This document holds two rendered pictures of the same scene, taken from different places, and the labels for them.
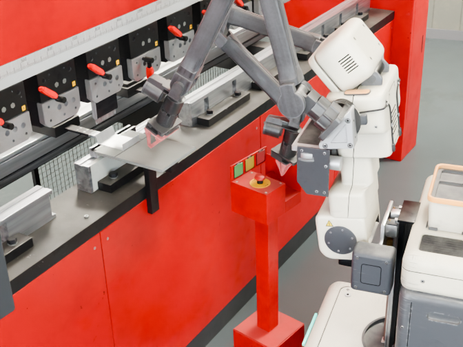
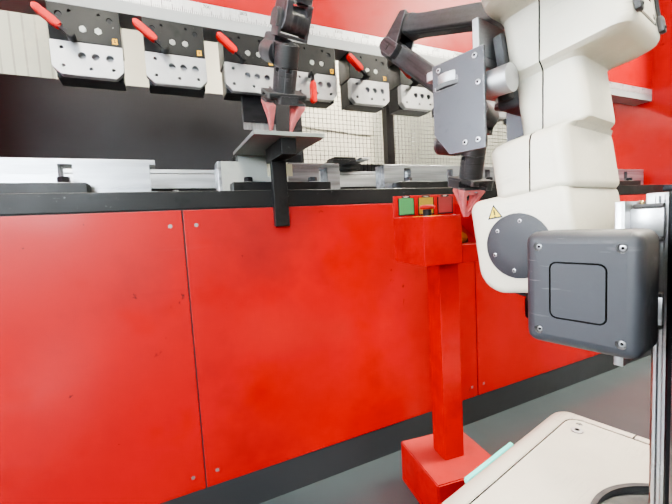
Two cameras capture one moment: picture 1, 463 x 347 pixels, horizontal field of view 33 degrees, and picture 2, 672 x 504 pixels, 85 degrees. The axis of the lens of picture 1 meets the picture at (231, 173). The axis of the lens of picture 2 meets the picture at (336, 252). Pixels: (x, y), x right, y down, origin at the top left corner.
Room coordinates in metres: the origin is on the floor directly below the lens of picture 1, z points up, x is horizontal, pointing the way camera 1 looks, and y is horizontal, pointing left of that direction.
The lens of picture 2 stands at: (1.40, -0.40, 0.78)
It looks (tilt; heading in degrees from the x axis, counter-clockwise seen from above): 5 degrees down; 32
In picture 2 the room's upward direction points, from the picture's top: 3 degrees counter-clockwise
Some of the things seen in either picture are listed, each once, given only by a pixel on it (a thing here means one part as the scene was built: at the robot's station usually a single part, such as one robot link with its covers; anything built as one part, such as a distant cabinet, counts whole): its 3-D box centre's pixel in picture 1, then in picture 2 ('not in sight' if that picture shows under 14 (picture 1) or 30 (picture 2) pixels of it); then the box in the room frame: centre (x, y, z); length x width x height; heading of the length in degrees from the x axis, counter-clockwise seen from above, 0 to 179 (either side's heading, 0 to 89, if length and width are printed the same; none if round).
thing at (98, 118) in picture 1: (104, 105); (259, 114); (2.27, 0.39, 1.12); 0.10 x 0.02 x 0.10; 147
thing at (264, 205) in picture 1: (266, 184); (441, 226); (2.38, -0.12, 0.75); 0.20 x 0.16 x 0.18; 139
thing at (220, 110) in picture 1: (224, 107); (430, 186); (2.74, 0.02, 0.89); 0.30 x 0.05 x 0.03; 147
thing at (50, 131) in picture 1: (71, 126); not in sight; (2.36, 0.53, 1.01); 0.26 x 0.12 x 0.05; 57
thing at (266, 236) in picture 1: (266, 268); (445, 358); (2.38, -0.12, 0.39); 0.06 x 0.06 x 0.54; 49
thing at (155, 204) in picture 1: (158, 184); (282, 185); (2.16, 0.24, 0.88); 0.14 x 0.04 x 0.22; 57
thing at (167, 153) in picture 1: (145, 150); (275, 145); (2.19, 0.27, 1.00); 0.26 x 0.18 x 0.01; 57
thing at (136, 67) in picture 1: (135, 49); (309, 76); (2.41, 0.30, 1.25); 0.15 x 0.09 x 0.17; 147
